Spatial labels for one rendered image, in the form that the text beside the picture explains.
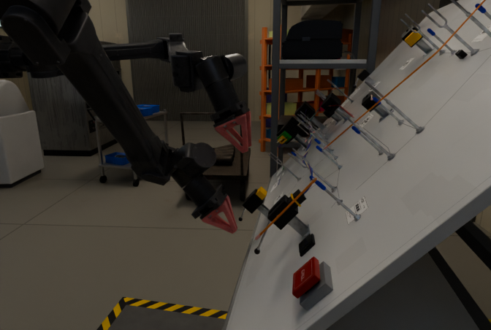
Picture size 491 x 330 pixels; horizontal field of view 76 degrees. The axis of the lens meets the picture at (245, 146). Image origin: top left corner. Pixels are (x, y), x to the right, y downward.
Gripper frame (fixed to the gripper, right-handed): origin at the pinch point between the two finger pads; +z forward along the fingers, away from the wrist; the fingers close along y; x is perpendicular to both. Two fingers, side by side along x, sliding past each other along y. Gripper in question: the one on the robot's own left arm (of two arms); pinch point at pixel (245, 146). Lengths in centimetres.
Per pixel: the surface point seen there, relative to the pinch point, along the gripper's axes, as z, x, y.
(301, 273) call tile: 19.5, -4.1, -20.7
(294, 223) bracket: 19.8, -3.2, -1.1
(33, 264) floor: 37, 209, 121
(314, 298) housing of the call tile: 22.0, -5.1, -24.0
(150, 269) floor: 73, 129, 127
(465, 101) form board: 6.7, -40.0, -6.9
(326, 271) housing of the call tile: 20.4, -8.0, -21.0
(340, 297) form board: 21.0, -9.0, -26.6
